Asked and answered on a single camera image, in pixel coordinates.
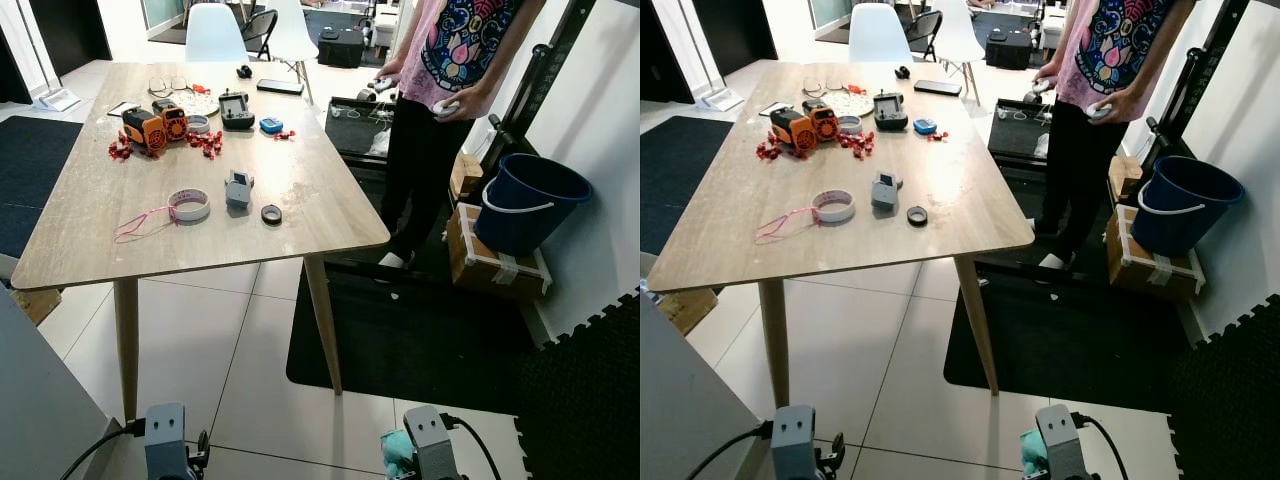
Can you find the small grey boxy device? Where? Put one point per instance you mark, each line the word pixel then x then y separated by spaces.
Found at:
pixel 884 193
pixel 238 192

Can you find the black smooth floor mat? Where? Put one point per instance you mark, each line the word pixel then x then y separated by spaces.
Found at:
pixel 420 340
pixel 1070 345

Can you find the white handheld controller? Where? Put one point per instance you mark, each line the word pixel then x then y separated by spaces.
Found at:
pixel 446 107
pixel 1040 90
pixel 1100 112
pixel 372 90

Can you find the cardboard box with white tape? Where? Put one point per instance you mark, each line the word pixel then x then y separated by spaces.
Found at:
pixel 480 268
pixel 1135 270

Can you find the white flat card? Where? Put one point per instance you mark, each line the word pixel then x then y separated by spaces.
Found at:
pixel 772 108
pixel 122 108

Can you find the thin frame eyeglasses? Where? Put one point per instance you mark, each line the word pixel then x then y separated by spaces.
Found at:
pixel 808 86
pixel 152 86

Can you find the light wooden table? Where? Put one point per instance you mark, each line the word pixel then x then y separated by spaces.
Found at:
pixel 880 240
pixel 220 235

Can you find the white shell chair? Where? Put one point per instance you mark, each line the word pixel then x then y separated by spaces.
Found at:
pixel 295 30
pixel 960 30
pixel 880 35
pixel 215 35

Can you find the small blue case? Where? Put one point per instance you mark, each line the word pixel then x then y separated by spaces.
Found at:
pixel 925 126
pixel 271 125

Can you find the black open crate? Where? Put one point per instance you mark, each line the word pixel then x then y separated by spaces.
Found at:
pixel 1005 140
pixel 345 140

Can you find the black equipment case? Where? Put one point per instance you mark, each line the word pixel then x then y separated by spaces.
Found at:
pixel 1008 50
pixel 340 48

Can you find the dark floor carpet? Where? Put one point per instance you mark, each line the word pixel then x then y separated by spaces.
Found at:
pixel 670 180
pixel 30 180

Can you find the white round plate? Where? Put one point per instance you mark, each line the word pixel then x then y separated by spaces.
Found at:
pixel 856 104
pixel 203 104

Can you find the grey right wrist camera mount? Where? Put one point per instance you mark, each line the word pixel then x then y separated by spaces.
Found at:
pixel 432 445
pixel 1062 445

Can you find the black puzzle foam mat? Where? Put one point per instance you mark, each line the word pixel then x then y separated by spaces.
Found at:
pixel 1230 400
pixel 590 400

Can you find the small black tape roll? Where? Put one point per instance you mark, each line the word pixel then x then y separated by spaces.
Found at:
pixel 264 214
pixel 910 215

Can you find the black handheld controller device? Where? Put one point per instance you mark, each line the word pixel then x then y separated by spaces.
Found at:
pixel 890 119
pixel 237 118

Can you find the brown cardboard box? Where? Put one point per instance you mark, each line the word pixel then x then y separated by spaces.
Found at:
pixel 690 310
pixel 38 305

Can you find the blue plastic bucket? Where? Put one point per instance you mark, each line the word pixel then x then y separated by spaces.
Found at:
pixel 525 225
pixel 1180 228

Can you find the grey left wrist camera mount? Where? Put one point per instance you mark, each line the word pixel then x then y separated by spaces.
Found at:
pixel 165 440
pixel 793 442

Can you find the person in pink shirt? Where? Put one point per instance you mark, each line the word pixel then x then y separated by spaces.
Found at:
pixel 1085 150
pixel 430 150

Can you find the black smartphone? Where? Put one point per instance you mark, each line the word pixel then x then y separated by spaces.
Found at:
pixel 280 87
pixel 938 88

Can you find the white tape roll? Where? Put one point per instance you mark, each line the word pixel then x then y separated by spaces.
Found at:
pixel 192 212
pixel 836 213

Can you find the small plain cardboard box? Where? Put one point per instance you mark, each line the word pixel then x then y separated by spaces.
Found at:
pixel 465 178
pixel 1122 178

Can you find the black metal frame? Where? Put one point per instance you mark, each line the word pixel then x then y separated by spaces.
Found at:
pixel 545 70
pixel 1200 80

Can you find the small grey tape roll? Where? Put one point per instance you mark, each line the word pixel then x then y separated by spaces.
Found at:
pixel 850 127
pixel 198 126

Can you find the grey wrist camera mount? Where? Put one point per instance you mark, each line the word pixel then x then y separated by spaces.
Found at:
pixel 432 445
pixel 165 440
pixel 1062 445
pixel 793 442

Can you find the orange and black device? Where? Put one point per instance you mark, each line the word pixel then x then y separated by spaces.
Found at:
pixel 150 125
pixel 798 127

